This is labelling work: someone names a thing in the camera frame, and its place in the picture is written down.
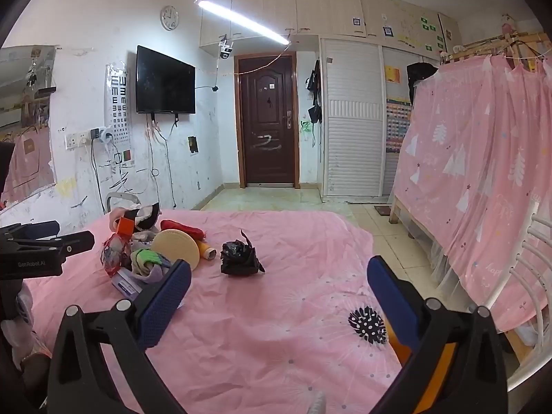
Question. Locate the white metal rail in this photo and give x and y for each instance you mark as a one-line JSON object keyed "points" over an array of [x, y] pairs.
{"points": [[528, 371]]}

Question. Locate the yellow poster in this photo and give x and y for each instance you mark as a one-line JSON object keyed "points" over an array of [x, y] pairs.
{"points": [[392, 74]]}

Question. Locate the colourful chart poster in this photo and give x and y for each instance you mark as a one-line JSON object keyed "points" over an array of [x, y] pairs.
{"points": [[397, 125]]}

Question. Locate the pink printed bed curtain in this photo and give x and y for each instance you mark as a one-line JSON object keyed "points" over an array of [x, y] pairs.
{"points": [[474, 181]]}

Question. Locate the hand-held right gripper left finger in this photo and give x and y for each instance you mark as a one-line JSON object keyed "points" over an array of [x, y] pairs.
{"points": [[166, 299]]}

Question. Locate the white chair frame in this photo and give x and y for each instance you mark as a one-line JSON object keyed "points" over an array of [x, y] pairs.
{"points": [[118, 195]]}

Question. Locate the white louvered wardrobe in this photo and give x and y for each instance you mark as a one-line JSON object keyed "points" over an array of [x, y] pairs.
{"points": [[353, 138]]}

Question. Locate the dark brown door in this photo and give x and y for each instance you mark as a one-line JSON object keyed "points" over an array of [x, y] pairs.
{"points": [[267, 116]]}

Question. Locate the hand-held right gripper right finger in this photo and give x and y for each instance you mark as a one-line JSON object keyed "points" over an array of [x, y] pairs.
{"points": [[390, 302]]}

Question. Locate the hanging black bags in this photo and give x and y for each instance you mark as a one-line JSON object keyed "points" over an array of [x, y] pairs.
{"points": [[315, 112]]}

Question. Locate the white security camera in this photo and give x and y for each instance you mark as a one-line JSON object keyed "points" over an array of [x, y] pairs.
{"points": [[225, 49]]}

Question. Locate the beige overhead cabinets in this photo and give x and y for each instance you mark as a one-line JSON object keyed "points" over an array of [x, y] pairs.
{"points": [[327, 8]]}

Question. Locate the black white cloth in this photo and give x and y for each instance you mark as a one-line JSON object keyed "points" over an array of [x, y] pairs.
{"points": [[147, 218]]}

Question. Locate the yellow thread spool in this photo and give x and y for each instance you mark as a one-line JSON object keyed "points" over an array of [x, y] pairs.
{"points": [[207, 251]]}

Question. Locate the eye chart poster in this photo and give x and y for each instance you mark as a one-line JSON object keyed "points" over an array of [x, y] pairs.
{"points": [[118, 108]]}

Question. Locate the white wall clock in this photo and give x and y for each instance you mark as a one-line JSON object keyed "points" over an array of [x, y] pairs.
{"points": [[169, 17]]}

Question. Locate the wall mirror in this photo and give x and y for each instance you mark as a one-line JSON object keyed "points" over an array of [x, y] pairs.
{"points": [[26, 159]]}

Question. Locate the pink bed sheet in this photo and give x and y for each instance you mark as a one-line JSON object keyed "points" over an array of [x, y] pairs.
{"points": [[280, 310]]}

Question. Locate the orange block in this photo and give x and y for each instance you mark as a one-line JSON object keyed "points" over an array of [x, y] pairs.
{"points": [[125, 227]]}

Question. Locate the red green card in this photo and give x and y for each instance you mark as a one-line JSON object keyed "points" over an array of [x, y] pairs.
{"points": [[128, 157]]}

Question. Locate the dark doormat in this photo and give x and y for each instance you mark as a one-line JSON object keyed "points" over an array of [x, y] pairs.
{"points": [[382, 210]]}

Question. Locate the white wall outlet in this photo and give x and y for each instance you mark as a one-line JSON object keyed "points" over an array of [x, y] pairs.
{"points": [[75, 140]]}

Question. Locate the grey cloth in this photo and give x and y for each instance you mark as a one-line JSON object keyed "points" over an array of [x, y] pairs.
{"points": [[155, 274]]}

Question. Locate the black plastic bag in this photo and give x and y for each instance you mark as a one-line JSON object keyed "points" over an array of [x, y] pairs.
{"points": [[239, 258]]}

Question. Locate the hanging black cloth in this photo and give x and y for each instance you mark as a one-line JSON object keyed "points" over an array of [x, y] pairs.
{"points": [[420, 77]]}

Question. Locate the green knit glove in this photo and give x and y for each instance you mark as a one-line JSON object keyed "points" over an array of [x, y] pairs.
{"points": [[144, 258]]}

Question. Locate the black wall television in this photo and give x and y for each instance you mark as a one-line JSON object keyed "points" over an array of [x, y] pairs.
{"points": [[164, 80]]}

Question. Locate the beige round disc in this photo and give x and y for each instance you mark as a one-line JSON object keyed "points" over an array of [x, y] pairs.
{"points": [[174, 248]]}

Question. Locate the purple plastic packet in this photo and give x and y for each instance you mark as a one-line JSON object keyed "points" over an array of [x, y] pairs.
{"points": [[127, 285]]}

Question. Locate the small wall picture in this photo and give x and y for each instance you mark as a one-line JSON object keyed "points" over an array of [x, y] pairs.
{"points": [[193, 145]]}

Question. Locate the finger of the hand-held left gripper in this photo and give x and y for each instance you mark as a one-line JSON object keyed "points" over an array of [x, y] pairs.
{"points": [[77, 241], [34, 229]]}

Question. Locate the white plug adapters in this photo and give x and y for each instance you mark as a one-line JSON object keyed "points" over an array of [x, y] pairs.
{"points": [[101, 134]]}

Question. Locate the red mesh bag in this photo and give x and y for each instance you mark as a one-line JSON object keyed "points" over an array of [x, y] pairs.
{"points": [[113, 256]]}

